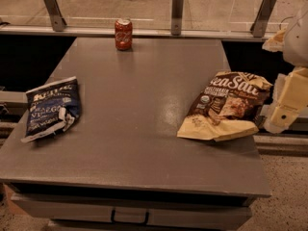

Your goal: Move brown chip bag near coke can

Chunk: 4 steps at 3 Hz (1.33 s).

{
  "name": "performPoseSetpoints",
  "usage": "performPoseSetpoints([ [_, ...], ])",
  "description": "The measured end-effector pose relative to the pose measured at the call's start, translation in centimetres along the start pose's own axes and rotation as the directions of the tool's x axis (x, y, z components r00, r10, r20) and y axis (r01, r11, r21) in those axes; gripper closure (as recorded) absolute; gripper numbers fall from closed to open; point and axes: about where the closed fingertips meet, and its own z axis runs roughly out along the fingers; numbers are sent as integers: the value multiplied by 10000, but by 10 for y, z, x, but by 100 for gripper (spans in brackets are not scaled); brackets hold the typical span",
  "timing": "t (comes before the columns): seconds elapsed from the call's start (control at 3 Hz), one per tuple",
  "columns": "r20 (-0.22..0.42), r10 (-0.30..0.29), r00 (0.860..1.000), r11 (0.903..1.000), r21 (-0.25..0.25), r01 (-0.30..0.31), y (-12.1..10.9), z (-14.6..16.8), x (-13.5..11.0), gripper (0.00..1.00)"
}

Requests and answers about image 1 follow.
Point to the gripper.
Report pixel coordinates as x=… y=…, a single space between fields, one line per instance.
x=296 y=39

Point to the brown sea salt chip bag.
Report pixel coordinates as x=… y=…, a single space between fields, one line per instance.
x=227 y=108

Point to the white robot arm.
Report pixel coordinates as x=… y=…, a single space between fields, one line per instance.
x=295 y=49

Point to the red coke can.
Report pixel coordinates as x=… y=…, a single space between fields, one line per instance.
x=123 y=34

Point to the blue salt vinegar chip bag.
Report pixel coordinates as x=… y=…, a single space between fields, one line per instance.
x=52 y=108

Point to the right metal railing bracket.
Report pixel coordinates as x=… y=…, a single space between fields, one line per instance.
x=260 y=24

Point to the metal railing bracket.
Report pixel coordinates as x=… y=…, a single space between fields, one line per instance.
x=176 y=17
x=57 y=21
x=260 y=24

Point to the middle metal railing bracket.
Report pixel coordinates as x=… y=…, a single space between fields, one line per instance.
x=176 y=17

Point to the grey drawer with black handle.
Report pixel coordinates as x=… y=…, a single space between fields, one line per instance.
x=119 y=212

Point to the left metal railing bracket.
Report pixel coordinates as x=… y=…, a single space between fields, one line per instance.
x=57 y=21

